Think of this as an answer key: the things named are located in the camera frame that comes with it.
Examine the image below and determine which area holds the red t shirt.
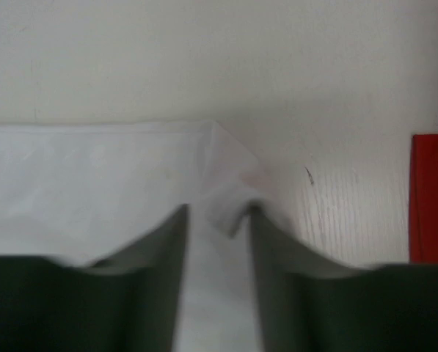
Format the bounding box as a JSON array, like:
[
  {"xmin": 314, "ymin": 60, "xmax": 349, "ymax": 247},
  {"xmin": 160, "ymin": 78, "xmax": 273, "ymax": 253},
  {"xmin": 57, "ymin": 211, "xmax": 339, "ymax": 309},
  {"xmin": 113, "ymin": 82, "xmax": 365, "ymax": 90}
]
[{"xmin": 409, "ymin": 134, "xmax": 438, "ymax": 263}]

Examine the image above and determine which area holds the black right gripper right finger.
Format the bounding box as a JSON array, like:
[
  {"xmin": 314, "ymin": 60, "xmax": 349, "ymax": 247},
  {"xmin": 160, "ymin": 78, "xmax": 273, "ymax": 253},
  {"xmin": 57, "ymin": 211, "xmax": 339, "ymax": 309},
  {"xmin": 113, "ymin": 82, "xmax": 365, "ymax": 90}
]
[{"xmin": 249, "ymin": 206, "xmax": 438, "ymax": 351}]

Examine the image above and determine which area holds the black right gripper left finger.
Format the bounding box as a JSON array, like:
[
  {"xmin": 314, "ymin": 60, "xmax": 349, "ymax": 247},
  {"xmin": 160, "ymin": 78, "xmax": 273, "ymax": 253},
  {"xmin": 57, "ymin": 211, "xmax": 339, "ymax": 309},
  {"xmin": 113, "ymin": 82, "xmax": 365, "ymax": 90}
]
[{"xmin": 0, "ymin": 205, "xmax": 188, "ymax": 351}]

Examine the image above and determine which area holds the white t shirt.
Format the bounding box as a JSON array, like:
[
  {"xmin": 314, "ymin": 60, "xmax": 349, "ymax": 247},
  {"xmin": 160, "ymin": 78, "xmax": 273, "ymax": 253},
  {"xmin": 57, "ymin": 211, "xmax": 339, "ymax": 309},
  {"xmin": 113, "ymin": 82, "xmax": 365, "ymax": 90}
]
[{"xmin": 0, "ymin": 122, "xmax": 287, "ymax": 351}]

